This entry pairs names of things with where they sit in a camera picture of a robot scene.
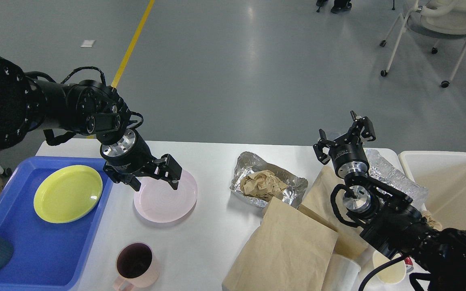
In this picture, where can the pink mug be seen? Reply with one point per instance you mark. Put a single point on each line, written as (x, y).
(137, 268)

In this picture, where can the white paper cup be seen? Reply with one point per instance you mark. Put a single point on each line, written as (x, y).
(391, 275)

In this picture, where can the rear brown paper bag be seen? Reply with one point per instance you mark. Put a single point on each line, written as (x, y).
(317, 206)

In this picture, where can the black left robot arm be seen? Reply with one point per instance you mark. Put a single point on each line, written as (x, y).
(33, 100)

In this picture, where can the white plastic bin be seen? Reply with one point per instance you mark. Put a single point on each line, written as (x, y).
(443, 173)

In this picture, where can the white office chair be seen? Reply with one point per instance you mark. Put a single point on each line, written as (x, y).
(437, 19)

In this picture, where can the red can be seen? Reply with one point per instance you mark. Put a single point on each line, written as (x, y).
(409, 264)

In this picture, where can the yellow plate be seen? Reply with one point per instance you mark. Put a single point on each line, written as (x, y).
(68, 194)

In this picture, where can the crumpled brown paper ball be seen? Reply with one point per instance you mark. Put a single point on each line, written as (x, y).
(263, 185)

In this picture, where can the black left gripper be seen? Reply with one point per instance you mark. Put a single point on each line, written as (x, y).
(130, 158)

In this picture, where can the clear plastic bottle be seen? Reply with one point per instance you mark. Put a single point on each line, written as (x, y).
(382, 170)

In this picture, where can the crumpled aluminium foil tray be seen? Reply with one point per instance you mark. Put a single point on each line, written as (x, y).
(248, 163)

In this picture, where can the blue plastic tray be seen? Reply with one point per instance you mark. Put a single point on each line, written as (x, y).
(47, 257)

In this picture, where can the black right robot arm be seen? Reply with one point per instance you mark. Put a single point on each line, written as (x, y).
(389, 222)

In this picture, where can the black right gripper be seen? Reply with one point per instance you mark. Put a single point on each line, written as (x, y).
(347, 152)

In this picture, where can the front brown paper bag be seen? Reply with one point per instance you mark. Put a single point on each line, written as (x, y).
(289, 251)

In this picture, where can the brown paper bag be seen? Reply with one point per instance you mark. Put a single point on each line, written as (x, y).
(317, 206)
(289, 251)

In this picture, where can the pink plate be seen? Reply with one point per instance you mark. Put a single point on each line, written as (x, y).
(157, 202)

